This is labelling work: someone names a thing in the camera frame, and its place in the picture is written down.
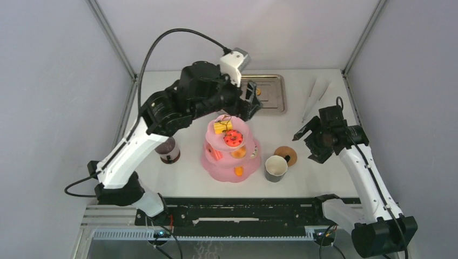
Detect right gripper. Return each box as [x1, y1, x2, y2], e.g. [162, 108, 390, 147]
[294, 115, 334, 164]

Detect yellow cake slice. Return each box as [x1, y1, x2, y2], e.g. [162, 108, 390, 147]
[213, 120, 233, 134]

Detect round golden bread bun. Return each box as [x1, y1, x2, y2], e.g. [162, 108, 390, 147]
[230, 146, 246, 159]

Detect white donut with chocolate drizzle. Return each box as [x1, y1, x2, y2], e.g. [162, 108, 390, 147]
[250, 146, 258, 159]

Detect stainless steel food tongs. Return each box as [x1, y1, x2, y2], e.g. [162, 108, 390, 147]
[302, 77, 331, 123]

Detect pink three-tier cake stand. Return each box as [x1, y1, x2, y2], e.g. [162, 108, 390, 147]
[201, 114, 261, 183]

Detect red layered cake slice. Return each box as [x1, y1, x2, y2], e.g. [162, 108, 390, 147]
[208, 146, 223, 161]

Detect orange fish-shaped cake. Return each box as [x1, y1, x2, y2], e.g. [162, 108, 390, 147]
[234, 166, 244, 177]

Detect black cup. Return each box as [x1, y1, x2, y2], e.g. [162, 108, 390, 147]
[264, 155, 291, 182]

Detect mauve cup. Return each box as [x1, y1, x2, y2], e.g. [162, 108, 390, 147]
[154, 137, 180, 160]

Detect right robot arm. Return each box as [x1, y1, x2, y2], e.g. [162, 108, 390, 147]
[293, 105, 418, 258]

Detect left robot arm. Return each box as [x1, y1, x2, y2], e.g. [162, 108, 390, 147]
[88, 61, 262, 225]

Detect stainless steel serving tray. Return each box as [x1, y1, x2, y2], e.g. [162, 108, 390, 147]
[241, 74, 287, 114]

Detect light woven round coaster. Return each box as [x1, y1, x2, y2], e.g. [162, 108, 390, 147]
[274, 146, 298, 167]

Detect dark brown round coaster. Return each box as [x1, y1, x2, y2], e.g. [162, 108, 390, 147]
[160, 157, 179, 165]

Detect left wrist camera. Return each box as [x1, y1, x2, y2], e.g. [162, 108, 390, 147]
[219, 48, 251, 88]

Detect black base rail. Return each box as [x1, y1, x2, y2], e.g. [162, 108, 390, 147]
[156, 197, 332, 238]

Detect right aluminium frame post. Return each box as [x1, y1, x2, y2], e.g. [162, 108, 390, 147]
[341, 0, 389, 78]

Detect aluminium frame post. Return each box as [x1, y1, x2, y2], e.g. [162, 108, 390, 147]
[85, 0, 136, 80]
[341, 0, 389, 78]

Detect left aluminium frame post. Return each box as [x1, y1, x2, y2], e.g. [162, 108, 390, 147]
[85, 0, 136, 80]

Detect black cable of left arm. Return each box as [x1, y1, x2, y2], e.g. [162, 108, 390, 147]
[64, 28, 233, 199]

